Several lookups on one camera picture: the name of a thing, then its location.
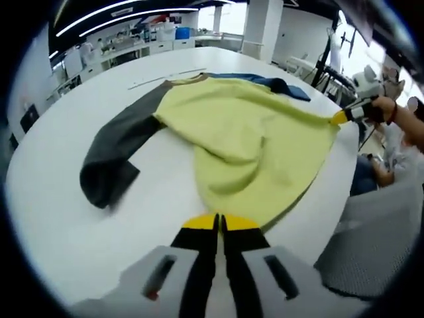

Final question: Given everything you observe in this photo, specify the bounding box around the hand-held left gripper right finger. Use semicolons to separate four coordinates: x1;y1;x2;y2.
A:
221;213;368;318

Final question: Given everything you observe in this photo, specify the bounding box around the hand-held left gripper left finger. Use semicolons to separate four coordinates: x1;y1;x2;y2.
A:
71;213;220;318

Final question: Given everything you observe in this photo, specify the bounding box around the yellow garment with dark sleeves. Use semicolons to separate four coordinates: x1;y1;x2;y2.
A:
79;72;342;233

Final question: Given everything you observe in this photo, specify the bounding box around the person's right hand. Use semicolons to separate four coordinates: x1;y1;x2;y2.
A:
364;95;398;126

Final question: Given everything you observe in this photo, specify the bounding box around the black tripod stand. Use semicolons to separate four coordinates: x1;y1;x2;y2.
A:
311;19;359;94

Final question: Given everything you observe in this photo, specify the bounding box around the grey mesh office chair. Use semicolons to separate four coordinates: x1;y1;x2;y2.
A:
313;178;424;301

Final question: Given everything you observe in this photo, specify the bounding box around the white square pillar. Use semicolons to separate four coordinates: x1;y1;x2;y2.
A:
243;0;284;64
6;29;54;140

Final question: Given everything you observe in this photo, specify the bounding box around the white table power strip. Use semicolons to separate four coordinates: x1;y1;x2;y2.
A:
128;68;207;91

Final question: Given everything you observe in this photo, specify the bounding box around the black square panel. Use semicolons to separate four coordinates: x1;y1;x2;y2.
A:
19;103;41;134

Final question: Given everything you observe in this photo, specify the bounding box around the white lab counter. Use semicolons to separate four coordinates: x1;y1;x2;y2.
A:
49;32;196;97

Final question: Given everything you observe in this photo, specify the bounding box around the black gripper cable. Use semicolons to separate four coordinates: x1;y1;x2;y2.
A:
357;123;378;154

